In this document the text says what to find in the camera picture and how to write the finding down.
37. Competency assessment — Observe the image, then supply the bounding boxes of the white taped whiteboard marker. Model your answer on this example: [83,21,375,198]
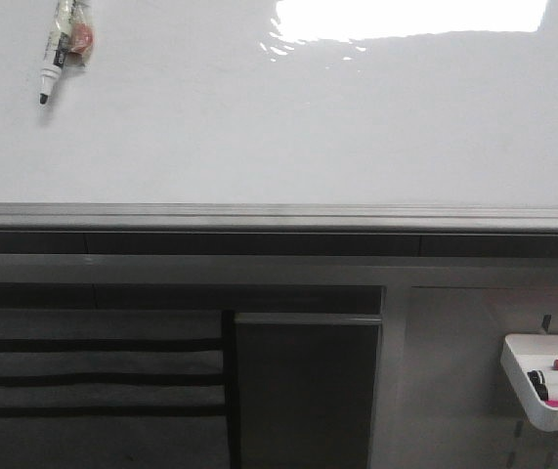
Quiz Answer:
[39,0,95,105]

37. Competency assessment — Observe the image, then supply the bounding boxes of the white whiteboard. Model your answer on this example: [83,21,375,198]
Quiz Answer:
[0,1,558,232]

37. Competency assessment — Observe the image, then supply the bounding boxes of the dark grey hanging panel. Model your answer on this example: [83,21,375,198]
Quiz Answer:
[236,314,381,468]

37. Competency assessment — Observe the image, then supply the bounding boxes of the white marker tray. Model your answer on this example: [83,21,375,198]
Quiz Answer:
[500,334,558,432]

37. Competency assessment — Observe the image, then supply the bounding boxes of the grey fabric pocket organizer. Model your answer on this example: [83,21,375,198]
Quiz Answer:
[0,309,240,468]

